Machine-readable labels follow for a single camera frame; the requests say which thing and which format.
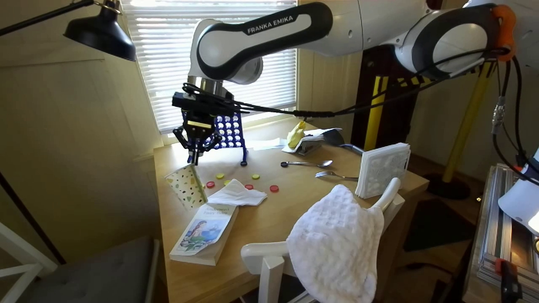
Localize black desk lamp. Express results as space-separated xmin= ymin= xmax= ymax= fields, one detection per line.
xmin=0 ymin=0 xmax=136 ymax=60

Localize far white chair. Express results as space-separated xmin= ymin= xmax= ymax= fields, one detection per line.
xmin=0 ymin=222 xmax=58 ymax=303

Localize red disc left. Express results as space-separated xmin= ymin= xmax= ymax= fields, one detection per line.
xmin=205 ymin=180 xmax=215 ymax=188

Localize white towel on chair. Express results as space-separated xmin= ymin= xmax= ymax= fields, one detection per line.
xmin=284 ymin=183 xmax=387 ymax=303

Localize white paper napkin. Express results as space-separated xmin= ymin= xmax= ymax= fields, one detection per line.
xmin=207 ymin=178 xmax=266 ymax=205

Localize white dotted paper cup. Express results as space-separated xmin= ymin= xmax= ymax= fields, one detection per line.
xmin=166 ymin=165 xmax=207 ymax=209

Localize window blinds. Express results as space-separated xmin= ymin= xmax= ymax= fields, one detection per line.
xmin=119 ymin=0 xmax=296 ymax=131

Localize silver spoon far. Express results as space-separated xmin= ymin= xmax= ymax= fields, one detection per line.
xmin=279 ymin=160 xmax=333 ymax=168

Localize blue connect four grid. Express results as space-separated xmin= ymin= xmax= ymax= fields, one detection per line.
xmin=202 ymin=113 xmax=247 ymax=166

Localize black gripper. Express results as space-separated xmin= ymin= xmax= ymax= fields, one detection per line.
xmin=171 ymin=82 xmax=235 ymax=165

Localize children's picture book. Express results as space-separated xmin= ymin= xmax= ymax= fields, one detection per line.
xmin=168 ymin=204 xmax=237 ymax=266

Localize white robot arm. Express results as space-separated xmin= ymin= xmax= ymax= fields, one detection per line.
xmin=171 ymin=0 xmax=539 ymax=161

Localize white sponge block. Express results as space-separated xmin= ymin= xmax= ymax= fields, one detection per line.
xmin=355 ymin=143 xmax=410 ymax=198

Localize yellow banana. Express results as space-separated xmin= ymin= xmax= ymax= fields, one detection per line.
xmin=286 ymin=121 xmax=306 ymax=150

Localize metal equipment cart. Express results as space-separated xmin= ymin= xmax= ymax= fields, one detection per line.
xmin=463 ymin=163 xmax=539 ymax=303

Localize red game disc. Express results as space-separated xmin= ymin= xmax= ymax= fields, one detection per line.
xmin=269 ymin=185 xmax=279 ymax=193

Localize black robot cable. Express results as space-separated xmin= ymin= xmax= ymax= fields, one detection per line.
xmin=183 ymin=49 xmax=539 ymax=175

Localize silver spoon near edge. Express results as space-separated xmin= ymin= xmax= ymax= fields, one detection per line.
xmin=314 ymin=170 xmax=357 ymax=182

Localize yellow black barrier post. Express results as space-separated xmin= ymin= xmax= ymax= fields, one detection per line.
xmin=363 ymin=76 xmax=389 ymax=150

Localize white wooden chair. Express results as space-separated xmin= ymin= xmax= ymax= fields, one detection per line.
xmin=239 ymin=177 xmax=405 ymax=303

